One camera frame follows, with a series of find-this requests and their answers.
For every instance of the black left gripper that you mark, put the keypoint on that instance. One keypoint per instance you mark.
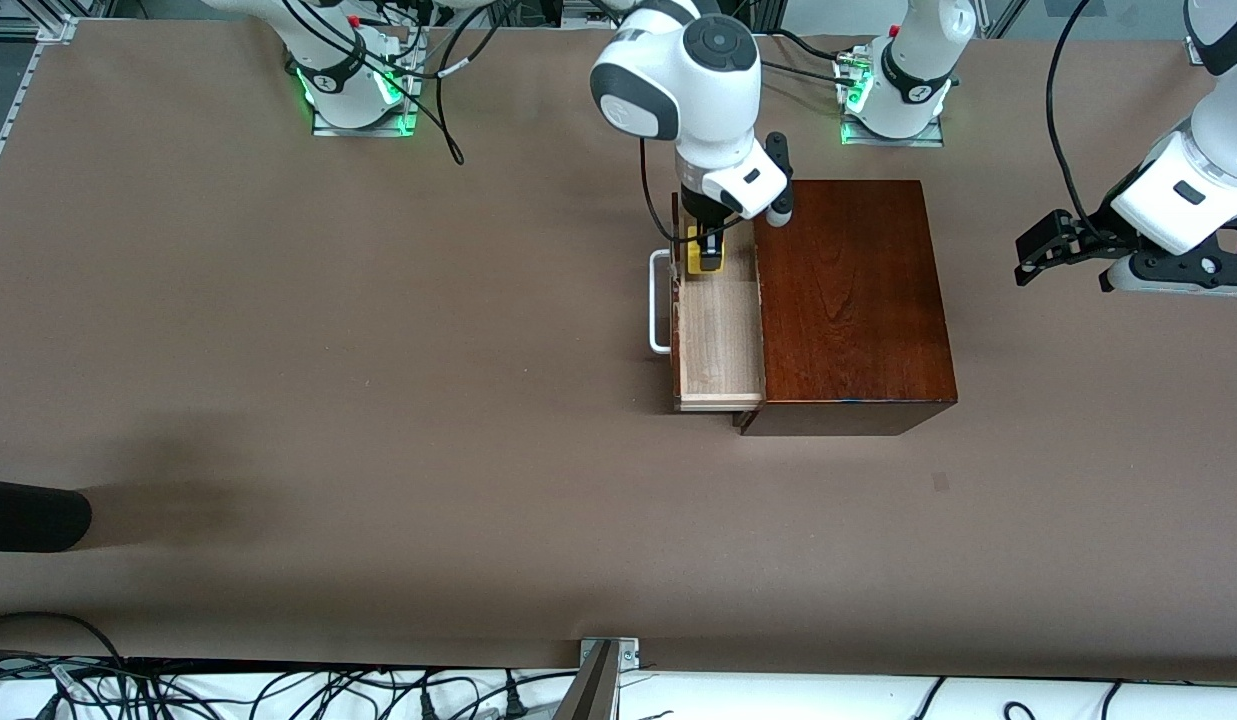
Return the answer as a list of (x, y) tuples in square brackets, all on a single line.
[(1096, 235)]

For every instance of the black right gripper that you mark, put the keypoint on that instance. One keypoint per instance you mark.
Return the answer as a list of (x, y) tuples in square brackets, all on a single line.
[(700, 214)]

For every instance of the yellow cube block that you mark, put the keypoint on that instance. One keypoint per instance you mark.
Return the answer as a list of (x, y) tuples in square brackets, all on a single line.
[(702, 243)]

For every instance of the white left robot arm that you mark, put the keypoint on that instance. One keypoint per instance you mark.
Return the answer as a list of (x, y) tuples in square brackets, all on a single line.
[(918, 70)]

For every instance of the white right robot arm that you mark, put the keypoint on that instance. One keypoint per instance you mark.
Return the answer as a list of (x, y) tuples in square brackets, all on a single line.
[(698, 90)]

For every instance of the dark wooden cabinet box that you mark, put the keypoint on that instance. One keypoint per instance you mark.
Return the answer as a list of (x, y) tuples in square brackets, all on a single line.
[(848, 300)]

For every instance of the black cylindrical object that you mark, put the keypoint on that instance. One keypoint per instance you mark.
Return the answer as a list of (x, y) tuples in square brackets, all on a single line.
[(28, 515)]

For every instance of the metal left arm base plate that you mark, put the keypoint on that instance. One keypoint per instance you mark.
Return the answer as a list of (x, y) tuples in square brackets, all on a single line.
[(938, 135)]

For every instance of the metal table corner bracket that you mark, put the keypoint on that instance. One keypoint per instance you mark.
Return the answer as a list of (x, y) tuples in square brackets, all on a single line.
[(1192, 50), (28, 28)]

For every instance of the aluminium frame with electronics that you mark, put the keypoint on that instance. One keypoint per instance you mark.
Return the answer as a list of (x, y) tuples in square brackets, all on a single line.
[(578, 10)]

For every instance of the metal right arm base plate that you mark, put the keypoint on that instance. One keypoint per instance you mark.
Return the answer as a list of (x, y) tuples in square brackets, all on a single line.
[(410, 100)]

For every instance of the aluminium profile with bracket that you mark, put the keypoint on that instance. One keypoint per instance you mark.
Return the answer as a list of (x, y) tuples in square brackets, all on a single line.
[(593, 685)]

